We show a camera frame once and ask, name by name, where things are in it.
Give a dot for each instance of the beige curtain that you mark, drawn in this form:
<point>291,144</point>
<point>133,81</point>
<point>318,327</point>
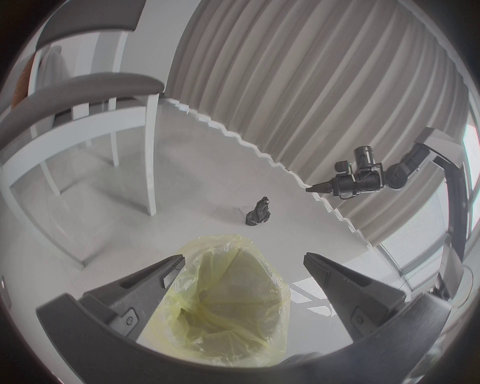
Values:
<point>318,82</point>

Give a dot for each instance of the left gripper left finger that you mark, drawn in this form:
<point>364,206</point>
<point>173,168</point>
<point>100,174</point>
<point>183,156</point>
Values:
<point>142,290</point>

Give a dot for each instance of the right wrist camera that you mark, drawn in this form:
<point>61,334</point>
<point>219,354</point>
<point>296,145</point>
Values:
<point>343,167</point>

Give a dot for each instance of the white trash bin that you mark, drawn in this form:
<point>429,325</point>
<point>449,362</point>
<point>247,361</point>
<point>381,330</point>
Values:
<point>240,277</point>

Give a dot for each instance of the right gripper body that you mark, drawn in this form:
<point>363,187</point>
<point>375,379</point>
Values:
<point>344,185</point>

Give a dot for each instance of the crumpled black plastic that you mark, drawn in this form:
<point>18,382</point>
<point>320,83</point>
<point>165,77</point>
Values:
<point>258,214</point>

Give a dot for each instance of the white chair with grey seat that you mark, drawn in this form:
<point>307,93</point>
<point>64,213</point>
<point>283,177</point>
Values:
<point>93,86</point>

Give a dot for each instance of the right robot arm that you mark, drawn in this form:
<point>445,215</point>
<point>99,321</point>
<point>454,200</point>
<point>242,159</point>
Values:
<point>455,195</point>

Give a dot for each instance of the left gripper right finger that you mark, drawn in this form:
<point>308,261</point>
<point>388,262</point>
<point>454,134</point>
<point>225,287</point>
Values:
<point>348,296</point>

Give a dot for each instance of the yellow plastic bag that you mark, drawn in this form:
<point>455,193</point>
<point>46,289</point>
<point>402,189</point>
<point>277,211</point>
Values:
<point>275,296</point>

